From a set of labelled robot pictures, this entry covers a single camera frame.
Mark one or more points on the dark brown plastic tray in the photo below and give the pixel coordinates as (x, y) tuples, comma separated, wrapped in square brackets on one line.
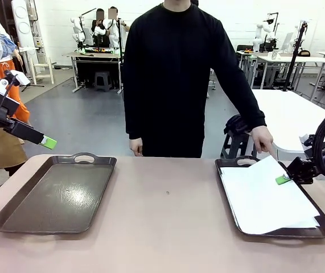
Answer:
[(324, 231), (54, 196)]

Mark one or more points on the black office chair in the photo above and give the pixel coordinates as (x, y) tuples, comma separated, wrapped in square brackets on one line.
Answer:
[(243, 49)]

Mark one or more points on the background person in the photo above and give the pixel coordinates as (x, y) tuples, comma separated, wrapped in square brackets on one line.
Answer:
[(99, 28), (114, 28)]

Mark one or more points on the grey plastic stool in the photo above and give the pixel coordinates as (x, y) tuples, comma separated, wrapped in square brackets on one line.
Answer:
[(103, 81)]

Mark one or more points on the white background humanoid robot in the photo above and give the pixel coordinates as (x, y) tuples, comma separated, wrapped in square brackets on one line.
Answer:
[(78, 31)]

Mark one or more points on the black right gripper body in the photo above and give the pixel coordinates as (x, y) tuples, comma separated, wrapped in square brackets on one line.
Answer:
[(304, 170)]

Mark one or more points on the black cloth bundle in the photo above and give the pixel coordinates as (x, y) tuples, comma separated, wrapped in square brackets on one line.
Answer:
[(236, 123)]

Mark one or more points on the mannequin with orange trousers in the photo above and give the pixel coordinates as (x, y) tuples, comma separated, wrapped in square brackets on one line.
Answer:
[(8, 65)]

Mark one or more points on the person's body black sweater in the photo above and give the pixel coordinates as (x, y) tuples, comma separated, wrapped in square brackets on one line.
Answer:
[(165, 71)]

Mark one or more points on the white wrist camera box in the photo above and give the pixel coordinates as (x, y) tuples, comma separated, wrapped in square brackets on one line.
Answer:
[(20, 79), (304, 140)]

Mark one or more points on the person's right hand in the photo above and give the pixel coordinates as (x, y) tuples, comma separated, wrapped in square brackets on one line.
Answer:
[(136, 146)]

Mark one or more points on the patterned paper cup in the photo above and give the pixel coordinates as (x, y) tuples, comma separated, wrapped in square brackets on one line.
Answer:
[(275, 55)]

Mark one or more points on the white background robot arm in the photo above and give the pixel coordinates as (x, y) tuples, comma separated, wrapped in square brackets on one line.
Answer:
[(260, 34)]

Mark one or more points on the person's right forearm black sleeve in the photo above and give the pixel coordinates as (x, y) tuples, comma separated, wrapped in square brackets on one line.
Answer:
[(132, 113)]

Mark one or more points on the long white desk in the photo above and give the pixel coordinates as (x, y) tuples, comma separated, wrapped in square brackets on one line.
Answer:
[(307, 59)]

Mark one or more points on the white A4 paper sheet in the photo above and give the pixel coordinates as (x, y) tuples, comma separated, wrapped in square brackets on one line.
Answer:
[(253, 199), (307, 224)]

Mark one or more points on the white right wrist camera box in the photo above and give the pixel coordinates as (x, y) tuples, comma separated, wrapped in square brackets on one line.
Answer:
[(304, 140)]

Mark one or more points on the white wooden step stool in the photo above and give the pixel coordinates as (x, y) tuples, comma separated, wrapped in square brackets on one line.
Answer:
[(44, 69)]

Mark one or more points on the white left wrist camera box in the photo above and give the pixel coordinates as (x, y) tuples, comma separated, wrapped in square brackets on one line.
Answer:
[(20, 79)]

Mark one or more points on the brown-topped work table white legs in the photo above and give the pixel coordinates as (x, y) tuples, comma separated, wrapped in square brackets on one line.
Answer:
[(94, 55)]

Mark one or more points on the person's left forearm black sleeve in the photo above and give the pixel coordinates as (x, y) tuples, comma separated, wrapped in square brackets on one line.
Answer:
[(249, 108)]

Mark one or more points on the grey step stool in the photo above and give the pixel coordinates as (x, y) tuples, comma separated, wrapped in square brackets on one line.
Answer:
[(236, 145)]

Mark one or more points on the white monitor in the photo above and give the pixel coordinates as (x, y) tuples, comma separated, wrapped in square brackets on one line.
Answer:
[(287, 42)]

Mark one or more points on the white tower air conditioner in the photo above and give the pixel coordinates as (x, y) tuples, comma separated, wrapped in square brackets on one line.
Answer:
[(21, 22)]

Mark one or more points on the black tripod stand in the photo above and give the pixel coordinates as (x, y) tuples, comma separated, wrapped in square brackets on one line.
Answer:
[(296, 57)]

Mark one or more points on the person's left hand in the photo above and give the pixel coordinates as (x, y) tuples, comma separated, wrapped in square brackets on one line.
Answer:
[(263, 136)]

